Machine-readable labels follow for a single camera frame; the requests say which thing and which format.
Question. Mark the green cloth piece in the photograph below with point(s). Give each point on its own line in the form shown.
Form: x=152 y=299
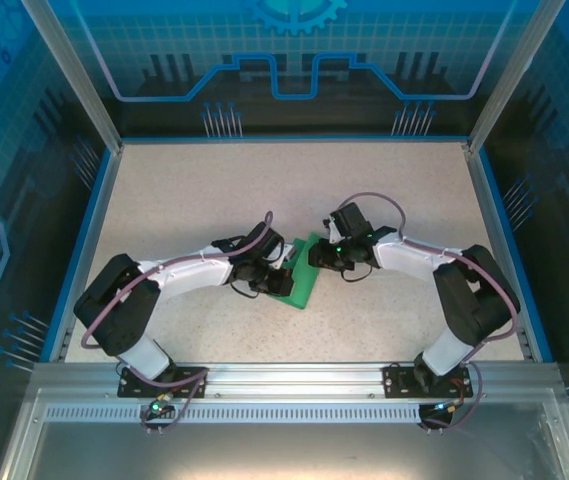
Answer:
x=304 y=285

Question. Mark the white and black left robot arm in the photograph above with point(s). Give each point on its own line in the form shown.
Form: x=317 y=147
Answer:
x=119 y=305

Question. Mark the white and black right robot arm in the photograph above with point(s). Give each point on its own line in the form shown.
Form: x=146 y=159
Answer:
x=479 y=300

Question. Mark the slotted metal strip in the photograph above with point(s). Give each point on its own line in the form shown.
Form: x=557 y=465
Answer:
x=289 y=414

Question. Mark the left connector board green light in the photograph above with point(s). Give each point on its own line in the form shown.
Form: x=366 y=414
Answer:
x=156 y=410

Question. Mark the connector board green light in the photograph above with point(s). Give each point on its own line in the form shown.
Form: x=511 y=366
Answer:
x=444 y=407
x=156 y=410

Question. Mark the right connector board green light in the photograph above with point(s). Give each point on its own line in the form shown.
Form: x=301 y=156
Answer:
x=444 y=407

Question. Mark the aluminium mounting rail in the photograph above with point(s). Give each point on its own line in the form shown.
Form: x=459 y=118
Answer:
x=294 y=380

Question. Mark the aluminium back rail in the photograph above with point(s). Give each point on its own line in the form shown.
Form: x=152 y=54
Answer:
x=294 y=140

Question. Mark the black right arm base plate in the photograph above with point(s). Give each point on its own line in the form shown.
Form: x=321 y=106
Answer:
x=399 y=382

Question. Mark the aluminium side rail blue trim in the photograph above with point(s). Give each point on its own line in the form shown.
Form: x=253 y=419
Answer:
x=89 y=250
x=499 y=250

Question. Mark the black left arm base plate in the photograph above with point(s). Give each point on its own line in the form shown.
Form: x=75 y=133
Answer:
x=134 y=385

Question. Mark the aluminium frame post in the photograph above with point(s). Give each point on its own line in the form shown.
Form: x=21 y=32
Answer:
x=84 y=90
x=514 y=75

